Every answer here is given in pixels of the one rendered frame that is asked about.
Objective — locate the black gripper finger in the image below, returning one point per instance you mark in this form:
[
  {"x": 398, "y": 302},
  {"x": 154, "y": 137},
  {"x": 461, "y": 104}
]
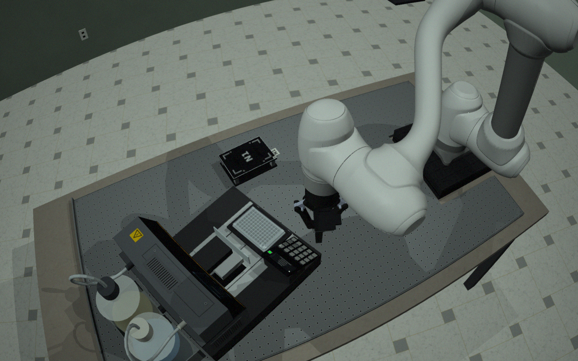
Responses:
[
  {"x": 301, "y": 210},
  {"x": 339, "y": 208}
]

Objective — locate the translucent plastic bottle with grey cap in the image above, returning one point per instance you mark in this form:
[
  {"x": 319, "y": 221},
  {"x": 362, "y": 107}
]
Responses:
[{"x": 154, "y": 329}]

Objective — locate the black rectangular frame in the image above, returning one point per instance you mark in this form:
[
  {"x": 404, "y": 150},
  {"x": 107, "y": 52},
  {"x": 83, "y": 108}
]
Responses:
[{"x": 247, "y": 160}]

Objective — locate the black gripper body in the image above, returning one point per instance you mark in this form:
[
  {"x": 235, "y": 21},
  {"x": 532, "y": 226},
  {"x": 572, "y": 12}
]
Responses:
[{"x": 312, "y": 200}]

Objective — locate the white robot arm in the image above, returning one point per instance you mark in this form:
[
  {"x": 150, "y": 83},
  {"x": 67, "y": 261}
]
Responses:
[{"x": 382, "y": 185}]

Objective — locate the grey flexible hose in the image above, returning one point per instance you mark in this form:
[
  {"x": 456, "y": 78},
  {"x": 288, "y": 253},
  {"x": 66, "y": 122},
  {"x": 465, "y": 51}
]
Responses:
[{"x": 71, "y": 279}]

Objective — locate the grey curved hose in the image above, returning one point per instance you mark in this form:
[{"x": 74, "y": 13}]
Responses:
[{"x": 157, "y": 353}]

